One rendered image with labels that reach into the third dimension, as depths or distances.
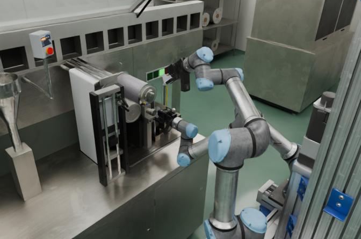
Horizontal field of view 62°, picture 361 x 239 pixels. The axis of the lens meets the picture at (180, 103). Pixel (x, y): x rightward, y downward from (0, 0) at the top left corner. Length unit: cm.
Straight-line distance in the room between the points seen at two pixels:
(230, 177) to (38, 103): 113
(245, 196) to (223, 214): 172
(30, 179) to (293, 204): 124
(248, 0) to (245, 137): 554
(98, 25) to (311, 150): 131
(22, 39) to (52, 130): 56
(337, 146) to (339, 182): 14
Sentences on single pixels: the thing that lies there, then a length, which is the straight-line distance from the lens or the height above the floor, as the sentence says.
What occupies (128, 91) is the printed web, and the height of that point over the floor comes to 126.
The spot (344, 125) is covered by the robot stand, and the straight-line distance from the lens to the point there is 115.
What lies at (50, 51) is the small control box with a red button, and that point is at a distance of 138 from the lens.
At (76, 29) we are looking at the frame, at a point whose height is 161.
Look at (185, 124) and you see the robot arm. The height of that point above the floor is 114.
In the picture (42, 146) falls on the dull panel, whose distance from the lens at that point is 195.
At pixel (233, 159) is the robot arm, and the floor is 138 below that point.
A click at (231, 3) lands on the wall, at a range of 674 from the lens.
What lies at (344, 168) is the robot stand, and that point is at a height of 138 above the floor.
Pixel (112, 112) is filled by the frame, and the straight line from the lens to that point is 153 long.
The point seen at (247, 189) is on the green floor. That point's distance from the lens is 305.
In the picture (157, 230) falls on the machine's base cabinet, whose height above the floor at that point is 46.
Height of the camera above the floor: 205
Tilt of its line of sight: 28 degrees down
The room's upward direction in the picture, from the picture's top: 2 degrees clockwise
